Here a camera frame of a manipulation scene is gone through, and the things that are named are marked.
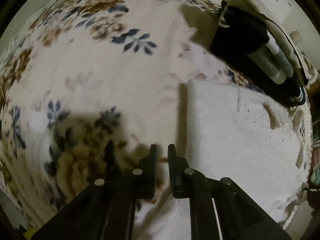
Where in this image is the white dotted knit garment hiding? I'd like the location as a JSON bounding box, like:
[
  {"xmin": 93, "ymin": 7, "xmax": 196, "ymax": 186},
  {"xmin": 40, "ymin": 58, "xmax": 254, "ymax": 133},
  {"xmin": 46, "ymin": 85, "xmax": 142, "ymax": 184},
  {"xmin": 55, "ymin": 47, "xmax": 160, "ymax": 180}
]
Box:
[{"xmin": 134, "ymin": 79, "xmax": 312, "ymax": 240}]

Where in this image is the floral fleece bed blanket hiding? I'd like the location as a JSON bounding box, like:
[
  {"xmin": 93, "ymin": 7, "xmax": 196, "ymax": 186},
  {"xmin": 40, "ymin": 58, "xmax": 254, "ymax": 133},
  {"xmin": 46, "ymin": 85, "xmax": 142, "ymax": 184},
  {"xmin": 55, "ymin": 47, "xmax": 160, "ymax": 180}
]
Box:
[{"xmin": 0, "ymin": 0, "xmax": 313, "ymax": 233}]

